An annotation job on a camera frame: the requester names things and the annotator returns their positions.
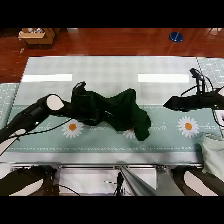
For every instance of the silver frame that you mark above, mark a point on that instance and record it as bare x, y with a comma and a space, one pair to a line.
140, 183

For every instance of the cardboard box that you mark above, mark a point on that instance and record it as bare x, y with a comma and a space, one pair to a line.
37, 36

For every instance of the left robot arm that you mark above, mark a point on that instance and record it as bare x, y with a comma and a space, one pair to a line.
31, 113

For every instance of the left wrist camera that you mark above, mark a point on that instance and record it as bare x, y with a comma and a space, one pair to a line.
79, 88

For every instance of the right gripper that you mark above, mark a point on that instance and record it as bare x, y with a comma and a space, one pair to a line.
193, 101

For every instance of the dark green shirt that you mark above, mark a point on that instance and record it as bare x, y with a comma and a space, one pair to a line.
123, 110

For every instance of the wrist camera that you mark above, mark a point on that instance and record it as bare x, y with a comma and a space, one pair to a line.
198, 78
79, 88

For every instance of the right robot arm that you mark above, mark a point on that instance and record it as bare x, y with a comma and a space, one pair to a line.
200, 181

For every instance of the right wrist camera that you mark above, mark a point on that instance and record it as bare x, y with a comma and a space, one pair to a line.
198, 78

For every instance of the white garment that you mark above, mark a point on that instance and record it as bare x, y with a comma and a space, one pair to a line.
213, 156

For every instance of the blue round disc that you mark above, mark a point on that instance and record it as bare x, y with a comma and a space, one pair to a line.
176, 36

